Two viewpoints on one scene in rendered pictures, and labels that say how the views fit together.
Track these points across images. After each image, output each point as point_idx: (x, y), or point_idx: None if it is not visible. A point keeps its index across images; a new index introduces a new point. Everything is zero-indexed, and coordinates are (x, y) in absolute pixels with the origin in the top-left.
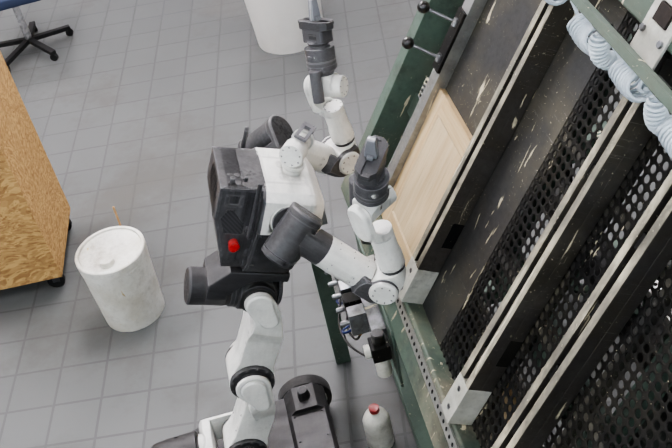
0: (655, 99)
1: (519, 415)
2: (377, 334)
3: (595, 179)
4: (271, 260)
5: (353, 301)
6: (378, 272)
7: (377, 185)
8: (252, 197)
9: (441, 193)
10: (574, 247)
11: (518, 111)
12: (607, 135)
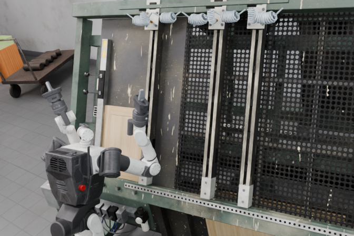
0: (251, 8)
1: (244, 161)
2: (140, 208)
3: (220, 67)
4: (112, 174)
5: (116, 209)
6: (147, 162)
7: (145, 112)
8: (83, 158)
9: (134, 137)
10: (220, 98)
11: (158, 81)
12: (215, 52)
